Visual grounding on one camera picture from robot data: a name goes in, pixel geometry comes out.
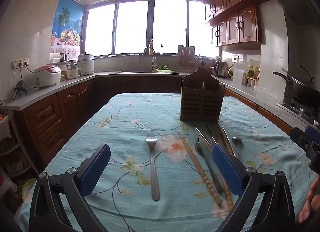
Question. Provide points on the tropical fruit printed blind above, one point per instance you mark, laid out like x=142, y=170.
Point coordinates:
x=67, y=19

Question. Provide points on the person's right hand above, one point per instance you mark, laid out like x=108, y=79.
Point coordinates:
x=312, y=204

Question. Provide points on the wooden wall cabinets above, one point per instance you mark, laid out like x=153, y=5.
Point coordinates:
x=237, y=22

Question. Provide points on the wooden knife rack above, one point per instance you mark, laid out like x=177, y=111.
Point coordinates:
x=186, y=54

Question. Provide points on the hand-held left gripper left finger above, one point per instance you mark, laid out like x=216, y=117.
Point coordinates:
x=96, y=169

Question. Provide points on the white electric pot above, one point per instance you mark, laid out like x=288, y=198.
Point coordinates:
x=85, y=65

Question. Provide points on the chrome kitchen faucet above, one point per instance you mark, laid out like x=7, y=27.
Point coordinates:
x=153, y=59

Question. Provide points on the white plastic container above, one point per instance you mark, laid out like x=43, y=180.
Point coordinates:
x=238, y=76

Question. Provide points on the kitchen window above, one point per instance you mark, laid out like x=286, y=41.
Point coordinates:
x=130, y=27

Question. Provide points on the teal floral tablecloth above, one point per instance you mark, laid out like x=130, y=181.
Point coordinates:
x=130, y=122

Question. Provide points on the cooking oil bottles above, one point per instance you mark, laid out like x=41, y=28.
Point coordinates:
x=253, y=74

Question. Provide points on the stainless steel spoon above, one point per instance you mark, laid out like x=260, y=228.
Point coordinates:
x=237, y=141

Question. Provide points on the steel electric kettle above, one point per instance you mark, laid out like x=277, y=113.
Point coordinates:
x=220, y=68

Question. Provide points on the green plastic bowl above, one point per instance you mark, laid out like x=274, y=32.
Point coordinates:
x=27, y=188

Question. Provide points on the white pink rice cooker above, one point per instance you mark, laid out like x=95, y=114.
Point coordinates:
x=47, y=75

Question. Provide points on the green vegetables in basket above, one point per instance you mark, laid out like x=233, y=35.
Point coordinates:
x=162, y=67

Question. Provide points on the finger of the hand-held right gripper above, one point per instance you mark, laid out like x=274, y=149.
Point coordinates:
x=299, y=139
x=313, y=131

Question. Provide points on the small white steamer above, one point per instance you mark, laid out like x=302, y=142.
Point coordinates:
x=72, y=70

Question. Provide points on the black wok with lid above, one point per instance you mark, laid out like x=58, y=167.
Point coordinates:
x=302, y=87

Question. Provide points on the wooden utensil holder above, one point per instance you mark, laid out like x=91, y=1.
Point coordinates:
x=201, y=97

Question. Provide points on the white wall outlet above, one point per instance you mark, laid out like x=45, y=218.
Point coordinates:
x=235, y=58

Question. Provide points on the wall power outlet strip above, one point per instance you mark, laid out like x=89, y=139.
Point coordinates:
x=20, y=63

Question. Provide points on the stainless steel fork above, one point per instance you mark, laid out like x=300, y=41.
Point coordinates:
x=200, y=148
x=153, y=169

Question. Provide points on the gas stove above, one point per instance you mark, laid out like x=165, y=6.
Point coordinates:
x=300, y=110

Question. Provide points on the yellow soap bottle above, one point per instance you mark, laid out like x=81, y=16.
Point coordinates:
x=151, y=48

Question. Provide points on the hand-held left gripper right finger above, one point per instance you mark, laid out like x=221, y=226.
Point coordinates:
x=226, y=169

